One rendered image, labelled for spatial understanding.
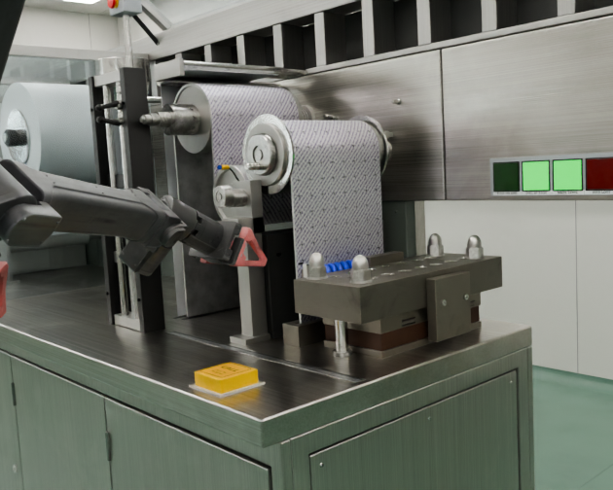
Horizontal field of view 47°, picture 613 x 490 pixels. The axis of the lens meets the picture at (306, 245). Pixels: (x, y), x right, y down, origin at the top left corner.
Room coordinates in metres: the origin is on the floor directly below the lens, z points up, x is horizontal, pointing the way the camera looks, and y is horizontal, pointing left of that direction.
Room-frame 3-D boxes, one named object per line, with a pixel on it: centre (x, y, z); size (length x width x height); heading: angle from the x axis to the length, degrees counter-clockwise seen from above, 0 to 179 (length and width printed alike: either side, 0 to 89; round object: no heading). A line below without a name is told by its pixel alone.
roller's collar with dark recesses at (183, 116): (1.50, 0.25, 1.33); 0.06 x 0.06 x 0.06; 42
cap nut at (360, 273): (1.16, -0.09, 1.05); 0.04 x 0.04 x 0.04
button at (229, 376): (1.05, 0.13, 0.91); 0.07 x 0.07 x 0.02; 42
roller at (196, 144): (1.60, 0.13, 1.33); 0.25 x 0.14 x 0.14; 132
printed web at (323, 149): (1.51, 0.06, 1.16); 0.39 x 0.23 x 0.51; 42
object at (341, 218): (1.36, -0.07, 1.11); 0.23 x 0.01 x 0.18; 132
